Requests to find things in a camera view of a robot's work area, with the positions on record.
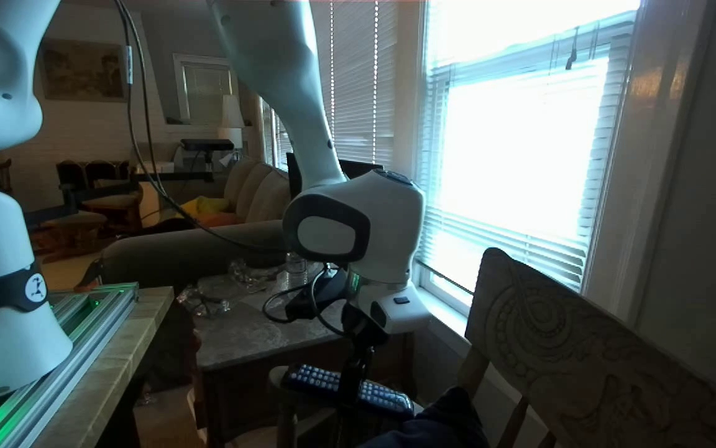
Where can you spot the carved wooden armchair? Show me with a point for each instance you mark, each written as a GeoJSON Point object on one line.
{"type": "Point", "coordinates": [589, 365]}

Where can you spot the dark blue cloth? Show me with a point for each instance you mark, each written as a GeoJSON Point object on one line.
{"type": "Point", "coordinates": [440, 425]}

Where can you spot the framed wall picture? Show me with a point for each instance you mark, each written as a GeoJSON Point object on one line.
{"type": "Point", "coordinates": [83, 70]}

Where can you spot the clear plastic snack bag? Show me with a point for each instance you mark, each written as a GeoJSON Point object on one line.
{"type": "Point", "coordinates": [249, 275]}

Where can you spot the black remote control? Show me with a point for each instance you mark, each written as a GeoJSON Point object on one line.
{"type": "Point", "coordinates": [316, 378]}

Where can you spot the black flat monitor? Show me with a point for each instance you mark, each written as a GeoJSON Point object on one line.
{"type": "Point", "coordinates": [358, 167]}

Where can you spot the brown ottoman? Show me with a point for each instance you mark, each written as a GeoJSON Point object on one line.
{"type": "Point", "coordinates": [67, 232]}

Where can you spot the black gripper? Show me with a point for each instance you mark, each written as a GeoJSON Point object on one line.
{"type": "Point", "coordinates": [364, 324]}

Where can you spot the white table lamp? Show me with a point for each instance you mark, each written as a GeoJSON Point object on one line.
{"type": "Point", "coordinates": [230, 112]}

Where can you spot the robot stand with aluminium rail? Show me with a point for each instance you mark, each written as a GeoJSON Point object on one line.
{"type": "Point", "coordinates": [99, 349]}

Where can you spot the white horizontal window blinds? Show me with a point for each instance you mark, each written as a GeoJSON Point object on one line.
{"type": "Point", "coordinates": [523, 149]}

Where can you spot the marble top wooden side table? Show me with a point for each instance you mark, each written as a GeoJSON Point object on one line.
{"type": "Point", "coordinates": [242, 331]}

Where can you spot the dark wooden armchair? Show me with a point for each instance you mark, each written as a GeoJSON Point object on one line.
{"type": "Point", "coordinates": [98, 187]}

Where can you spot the black device on shelf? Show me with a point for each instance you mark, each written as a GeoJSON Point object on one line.
{"type": "Point", "coordinates": [205, 153]}

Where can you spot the yellow cushion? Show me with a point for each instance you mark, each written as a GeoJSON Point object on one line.
{"type": "Point", "coordinates": [209, 213]}

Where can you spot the white framed mirror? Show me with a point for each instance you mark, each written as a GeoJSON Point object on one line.
{"type": "Point", "coordinates": [205, 82]}

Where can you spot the crinkled clear plastic wrapper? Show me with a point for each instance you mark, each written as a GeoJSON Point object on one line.
{"type": "Point", "coordinates": [205, 301]}

